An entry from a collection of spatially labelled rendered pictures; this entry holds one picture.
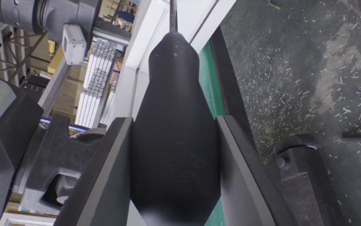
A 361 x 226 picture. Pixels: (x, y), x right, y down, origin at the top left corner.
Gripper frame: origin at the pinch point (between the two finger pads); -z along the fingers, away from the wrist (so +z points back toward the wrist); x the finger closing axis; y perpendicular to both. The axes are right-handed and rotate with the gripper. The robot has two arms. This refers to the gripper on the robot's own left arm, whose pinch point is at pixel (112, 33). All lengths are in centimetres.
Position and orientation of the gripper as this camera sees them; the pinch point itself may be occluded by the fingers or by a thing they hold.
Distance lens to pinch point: 38.0
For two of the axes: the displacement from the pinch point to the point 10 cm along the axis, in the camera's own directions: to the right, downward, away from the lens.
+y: 0.3, 7.8, -6.3
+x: -4.7, 5.7, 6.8
